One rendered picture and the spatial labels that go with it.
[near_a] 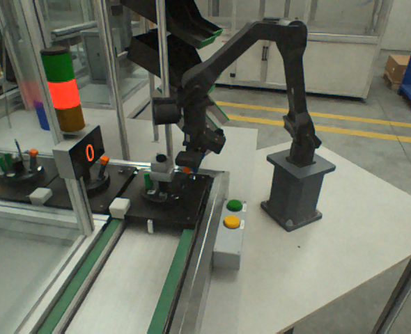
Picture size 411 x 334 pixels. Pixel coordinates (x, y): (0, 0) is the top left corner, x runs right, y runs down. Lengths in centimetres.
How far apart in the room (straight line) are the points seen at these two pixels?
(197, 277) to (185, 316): 9
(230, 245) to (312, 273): 24
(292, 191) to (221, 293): 35
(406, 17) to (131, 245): 909
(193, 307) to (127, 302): 16
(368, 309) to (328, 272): 112
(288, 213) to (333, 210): 20
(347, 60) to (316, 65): 41
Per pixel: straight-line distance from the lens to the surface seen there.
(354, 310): 198
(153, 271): 78
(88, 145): 69
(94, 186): 96
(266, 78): 490
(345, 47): 480
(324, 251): 96
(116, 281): 78
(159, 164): 84
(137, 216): 85
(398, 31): 951
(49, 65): 62
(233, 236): 79
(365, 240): 104
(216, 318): 77
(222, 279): 83
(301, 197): 93
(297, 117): 84
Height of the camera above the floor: 152
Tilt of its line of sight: 32 degrees down
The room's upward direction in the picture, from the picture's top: straight up
